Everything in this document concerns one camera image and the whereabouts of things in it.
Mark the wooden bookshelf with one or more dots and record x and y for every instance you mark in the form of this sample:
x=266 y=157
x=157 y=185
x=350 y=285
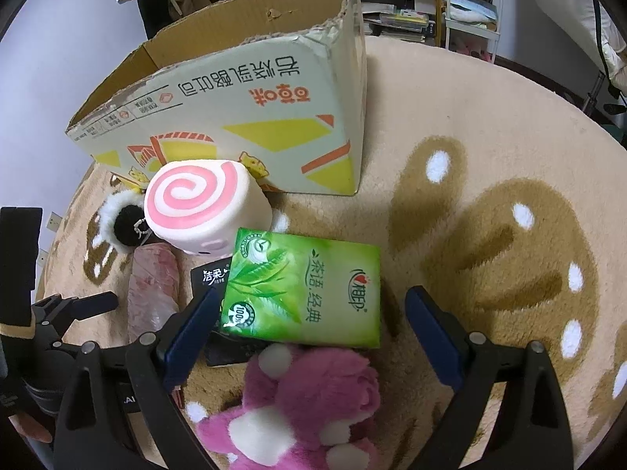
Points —
x=397 y=5

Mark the green tissue pack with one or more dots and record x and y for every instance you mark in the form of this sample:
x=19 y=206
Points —
x=303 y=293

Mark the round beige patterned rug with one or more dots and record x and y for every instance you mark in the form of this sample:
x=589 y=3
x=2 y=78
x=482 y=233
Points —
x=490 y=132

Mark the pink plush bear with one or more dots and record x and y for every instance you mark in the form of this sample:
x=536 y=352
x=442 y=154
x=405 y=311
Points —
x=303 y=401

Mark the white metal rack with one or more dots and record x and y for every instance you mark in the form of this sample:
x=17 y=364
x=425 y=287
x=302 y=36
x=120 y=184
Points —
x=472 y=10

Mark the person's left hand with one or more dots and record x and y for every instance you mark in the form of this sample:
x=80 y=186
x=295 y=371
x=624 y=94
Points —
x=32 y=428

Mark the black stand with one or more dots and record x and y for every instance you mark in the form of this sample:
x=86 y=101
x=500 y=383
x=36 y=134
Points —
x=607 y=98

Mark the printed cardboard box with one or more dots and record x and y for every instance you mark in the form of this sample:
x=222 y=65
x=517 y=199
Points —
x=274 y=122

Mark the pink plastic packet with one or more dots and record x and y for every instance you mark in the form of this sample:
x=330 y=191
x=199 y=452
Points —
x=152 y=284

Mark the pink swirl roll plush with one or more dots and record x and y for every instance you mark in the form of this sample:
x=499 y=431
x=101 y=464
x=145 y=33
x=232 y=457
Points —
x=196 y=196

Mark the white garment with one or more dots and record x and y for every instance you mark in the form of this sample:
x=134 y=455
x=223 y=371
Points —
x=578 y=5

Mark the black tissue pack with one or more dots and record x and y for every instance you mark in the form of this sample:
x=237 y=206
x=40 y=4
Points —
x=208 y=279

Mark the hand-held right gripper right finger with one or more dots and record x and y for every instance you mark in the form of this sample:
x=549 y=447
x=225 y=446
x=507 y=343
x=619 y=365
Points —
x=436 y=338

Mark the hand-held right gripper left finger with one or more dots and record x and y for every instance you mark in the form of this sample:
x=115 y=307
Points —
x=188 y=338

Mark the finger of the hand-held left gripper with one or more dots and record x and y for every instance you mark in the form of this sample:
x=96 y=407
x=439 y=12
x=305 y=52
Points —
x=78 y=302

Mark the black and white plush toy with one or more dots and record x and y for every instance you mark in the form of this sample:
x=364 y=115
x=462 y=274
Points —
x=125 y=220

